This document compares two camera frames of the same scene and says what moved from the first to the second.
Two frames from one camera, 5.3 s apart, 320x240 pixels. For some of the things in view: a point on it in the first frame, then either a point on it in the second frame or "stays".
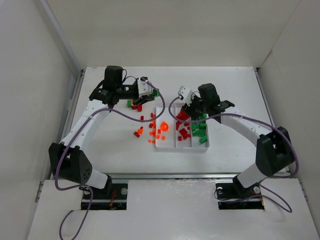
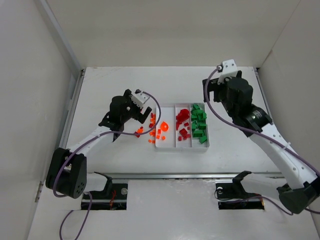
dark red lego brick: x=136 y=134 stays
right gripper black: x=191 y=110 → x=216 y=88
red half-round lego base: x=182 y=115 stays
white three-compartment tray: x=173 y=134 stays
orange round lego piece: x=164 y=126 stays
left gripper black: x=136 y=97 → x=127 y=120
